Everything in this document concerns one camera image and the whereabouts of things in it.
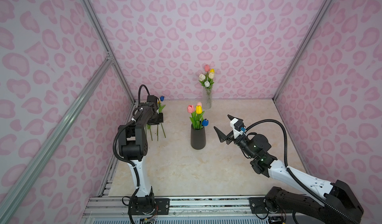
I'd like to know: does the blue tulip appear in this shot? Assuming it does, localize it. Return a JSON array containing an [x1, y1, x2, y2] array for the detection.
[[201, 119, 209, 127], [157, 95, 166, 138]]

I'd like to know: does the black tapered vase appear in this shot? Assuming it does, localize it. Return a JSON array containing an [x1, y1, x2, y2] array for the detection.
[[191, 126, 206, 150]]

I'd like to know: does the clear glass vase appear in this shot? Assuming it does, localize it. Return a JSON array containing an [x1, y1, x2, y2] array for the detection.
[[202, 88, 212, 110]]

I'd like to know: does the cream white tulip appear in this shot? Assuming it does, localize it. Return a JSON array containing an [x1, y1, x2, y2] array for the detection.
[[209, 72, 215, 80]]

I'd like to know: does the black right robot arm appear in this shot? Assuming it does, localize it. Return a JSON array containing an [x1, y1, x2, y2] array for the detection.
[[214, 115, 364, 224]]

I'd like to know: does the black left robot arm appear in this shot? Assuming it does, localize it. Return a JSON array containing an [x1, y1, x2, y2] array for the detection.
[[112, 84, 164, 224]]

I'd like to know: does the bunch of artificial tulips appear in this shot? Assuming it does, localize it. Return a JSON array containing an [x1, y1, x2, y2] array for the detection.
[[146, 125, 153, 140]]

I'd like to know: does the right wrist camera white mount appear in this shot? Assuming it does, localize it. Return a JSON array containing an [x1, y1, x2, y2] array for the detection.
[[230, 121, 246, 139]]

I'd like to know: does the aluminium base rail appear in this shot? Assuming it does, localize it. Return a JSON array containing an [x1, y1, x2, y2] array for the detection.
[[80, 195, 344, 224]]

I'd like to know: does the diagonal aluminium frame bar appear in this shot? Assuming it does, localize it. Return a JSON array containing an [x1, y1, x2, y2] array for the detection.
[[1, 58, 113, 224]]

